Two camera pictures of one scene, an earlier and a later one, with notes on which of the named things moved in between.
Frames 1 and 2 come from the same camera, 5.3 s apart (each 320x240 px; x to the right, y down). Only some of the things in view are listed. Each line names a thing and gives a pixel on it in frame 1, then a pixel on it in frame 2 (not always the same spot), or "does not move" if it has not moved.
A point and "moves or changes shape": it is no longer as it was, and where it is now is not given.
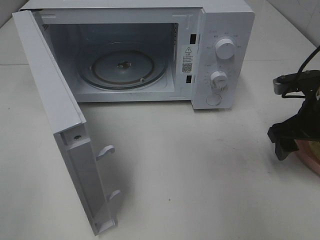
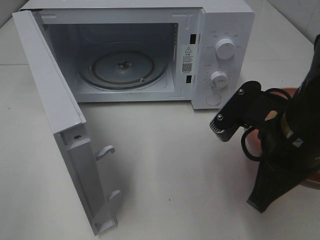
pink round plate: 306,151 moves or changes shape
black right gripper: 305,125 → 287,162
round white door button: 213,99 does not move
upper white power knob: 225,49 does not move
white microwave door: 78,157 does not move
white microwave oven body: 201,51 does not move
